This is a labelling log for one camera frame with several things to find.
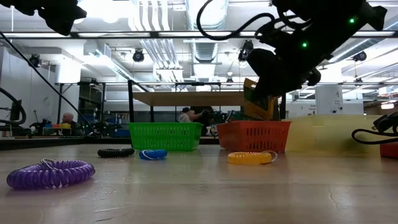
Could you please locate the small black lab robot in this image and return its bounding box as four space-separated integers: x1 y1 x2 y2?
217 109 245 123

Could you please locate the large yellow crayon box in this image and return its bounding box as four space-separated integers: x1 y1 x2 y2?
243 77 280 121

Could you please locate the orange plastic basket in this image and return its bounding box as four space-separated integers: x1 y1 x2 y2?
216 120 292 153

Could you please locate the blue coil bracelet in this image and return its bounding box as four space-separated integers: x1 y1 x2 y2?
139 149 168 161

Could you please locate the white pillar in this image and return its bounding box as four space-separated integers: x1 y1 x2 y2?
315 84 345 115

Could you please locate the person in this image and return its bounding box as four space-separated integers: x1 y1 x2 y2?
178 107 200 123
189 106 215 136
60 112 80 136

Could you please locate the black lamp cable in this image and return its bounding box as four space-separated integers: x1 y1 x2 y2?
351 111 398 146

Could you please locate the black ceiling spotlight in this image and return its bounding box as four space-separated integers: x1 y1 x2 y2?
353 50 368 62
238 40 254 62
132 48 146 63
29 54 42 68

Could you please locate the black monitor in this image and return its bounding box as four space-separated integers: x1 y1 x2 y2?
11 99 22 122

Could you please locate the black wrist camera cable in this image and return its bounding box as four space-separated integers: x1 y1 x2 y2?
195 0 280 41

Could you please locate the black metal rig frame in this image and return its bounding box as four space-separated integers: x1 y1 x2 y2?
0 30 398 39

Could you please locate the yellow plastic basket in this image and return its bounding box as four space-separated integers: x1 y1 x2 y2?
284 114 386 155

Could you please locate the silver ceiling duct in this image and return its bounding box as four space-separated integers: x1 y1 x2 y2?
185 0 229 63

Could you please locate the purple coil bracelet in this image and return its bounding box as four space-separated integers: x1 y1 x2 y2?
6 158 96 190

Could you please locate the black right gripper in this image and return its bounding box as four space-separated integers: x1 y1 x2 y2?
247 37 333 101

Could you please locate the black steel rack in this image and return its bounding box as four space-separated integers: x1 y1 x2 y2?
55 80 398 139

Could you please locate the wooden desk shelf riser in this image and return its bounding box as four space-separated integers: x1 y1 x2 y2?
127 77 287 144

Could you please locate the thin black cable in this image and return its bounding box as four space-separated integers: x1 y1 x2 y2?
0 30 97 136

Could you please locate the yellow-orange coil bracelet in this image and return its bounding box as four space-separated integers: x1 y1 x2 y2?
226 150 279 166

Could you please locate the black coil bracelet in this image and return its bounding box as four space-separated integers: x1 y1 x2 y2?
97 147 136 159

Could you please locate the thick black cable loop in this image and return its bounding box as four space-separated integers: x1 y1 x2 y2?
0 86 27 125

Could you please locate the green plastic basket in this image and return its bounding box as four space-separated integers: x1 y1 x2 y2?
128 121 204 152

